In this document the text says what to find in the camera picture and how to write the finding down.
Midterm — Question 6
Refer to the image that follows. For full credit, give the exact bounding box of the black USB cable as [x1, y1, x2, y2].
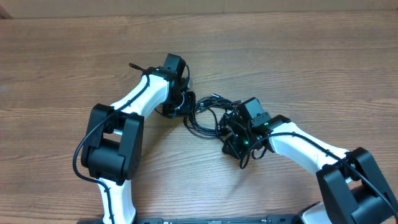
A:
[182, 93, 243, 141]

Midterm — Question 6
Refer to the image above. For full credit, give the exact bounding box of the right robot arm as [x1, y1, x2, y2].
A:
[219, 98, 397, 223]

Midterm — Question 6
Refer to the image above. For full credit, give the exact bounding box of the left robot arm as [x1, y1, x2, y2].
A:
[73, 54, 195, 223]

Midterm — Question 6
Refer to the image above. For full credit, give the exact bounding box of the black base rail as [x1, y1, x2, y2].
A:
[77, 214, 299, 224]

